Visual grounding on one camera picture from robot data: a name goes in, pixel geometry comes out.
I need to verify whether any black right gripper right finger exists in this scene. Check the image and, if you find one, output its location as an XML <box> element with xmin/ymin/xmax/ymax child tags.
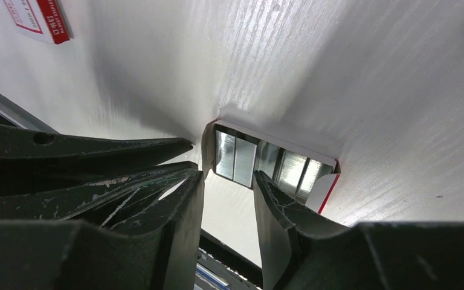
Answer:
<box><xmin>254</xmin><ymin>171</ymin><xmax>464</xmax><ymax>289</ymax></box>

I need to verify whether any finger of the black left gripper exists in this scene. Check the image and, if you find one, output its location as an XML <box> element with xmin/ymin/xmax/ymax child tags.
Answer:
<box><xmin>0</xmin><ymin>124</ymin><xmax>193</xmax><ymax>197</ymax></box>
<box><xmin>0</xmin><ymin>162</ymin><xmax>199</xmax><ymax>228</ymax></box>

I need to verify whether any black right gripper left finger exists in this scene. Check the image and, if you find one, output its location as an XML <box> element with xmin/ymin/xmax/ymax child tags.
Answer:
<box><xmin>0</xmin><ymin>170</ymin><xmax>204</xmax><ymax>289</ymax></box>

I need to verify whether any staple box with staples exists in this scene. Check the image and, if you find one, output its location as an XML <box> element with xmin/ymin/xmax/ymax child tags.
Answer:
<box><xmin>201</xmin><ymin>118</ymin><xmax>341</xmax><ymax>214</ymax></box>

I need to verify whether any red white staple box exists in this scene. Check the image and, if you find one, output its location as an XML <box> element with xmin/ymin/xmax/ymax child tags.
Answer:
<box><xmin>3</xmin><ymin>0</ymin><xmax>70</xmax><ymax>45</ymax></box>

